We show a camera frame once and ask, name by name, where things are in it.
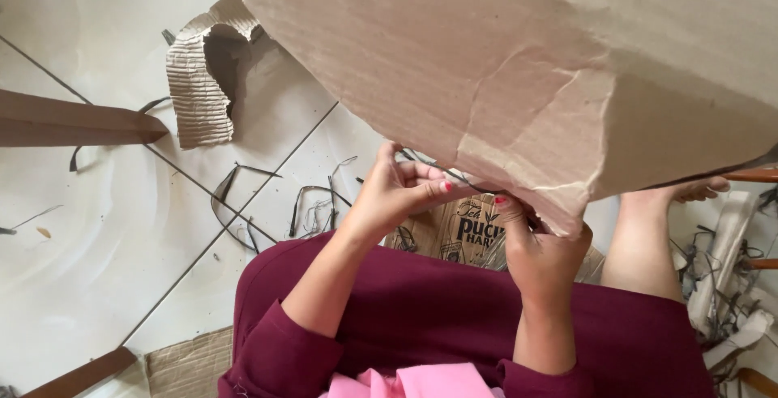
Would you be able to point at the pink cloth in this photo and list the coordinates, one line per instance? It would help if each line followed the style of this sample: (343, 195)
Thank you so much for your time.
(425, 383)

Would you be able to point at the thin black edging strip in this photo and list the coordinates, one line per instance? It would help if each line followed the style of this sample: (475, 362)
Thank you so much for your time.
(465, 181)

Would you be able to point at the person's maroon garment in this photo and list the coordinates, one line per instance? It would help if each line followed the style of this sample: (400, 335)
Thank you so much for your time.
(425, 319)

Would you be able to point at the person's bare leg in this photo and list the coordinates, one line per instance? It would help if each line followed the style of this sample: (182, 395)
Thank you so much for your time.
(638, 240)

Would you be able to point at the heap of white paper scraps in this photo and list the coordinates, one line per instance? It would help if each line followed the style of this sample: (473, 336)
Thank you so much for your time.
(723, 282)

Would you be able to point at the printed brown cardboard box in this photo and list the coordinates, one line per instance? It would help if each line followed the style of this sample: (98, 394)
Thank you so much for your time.
(468, 231)

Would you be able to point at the dark brown wooden board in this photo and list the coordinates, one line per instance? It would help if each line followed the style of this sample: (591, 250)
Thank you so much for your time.
(85, 375)

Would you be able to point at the wooden chair leg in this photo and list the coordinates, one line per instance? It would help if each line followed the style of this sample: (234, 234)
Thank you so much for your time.
(763, 263)
(750, 175)
(760, 381)

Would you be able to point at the person's right hand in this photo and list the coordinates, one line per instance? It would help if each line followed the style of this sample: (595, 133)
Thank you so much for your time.
(544, 264)

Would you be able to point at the small tan scrap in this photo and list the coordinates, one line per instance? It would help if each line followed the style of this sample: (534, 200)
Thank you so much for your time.
(44, 232)

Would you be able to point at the person's left hand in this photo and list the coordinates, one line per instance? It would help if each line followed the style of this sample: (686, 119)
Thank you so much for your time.
(380, 203)

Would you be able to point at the torn corrugated cardboard piece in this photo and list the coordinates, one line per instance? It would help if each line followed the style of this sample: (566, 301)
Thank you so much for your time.
(194, 94)

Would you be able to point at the scattered black tape scraps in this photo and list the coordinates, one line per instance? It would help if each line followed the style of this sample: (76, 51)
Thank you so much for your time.
(226, 188)

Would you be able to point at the flat corrugated cardboard piece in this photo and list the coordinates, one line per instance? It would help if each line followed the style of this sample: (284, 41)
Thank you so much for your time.
(191, 364)

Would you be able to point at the large brown cardboard sheet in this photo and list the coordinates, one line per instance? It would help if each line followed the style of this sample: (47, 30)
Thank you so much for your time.
(486, 63)

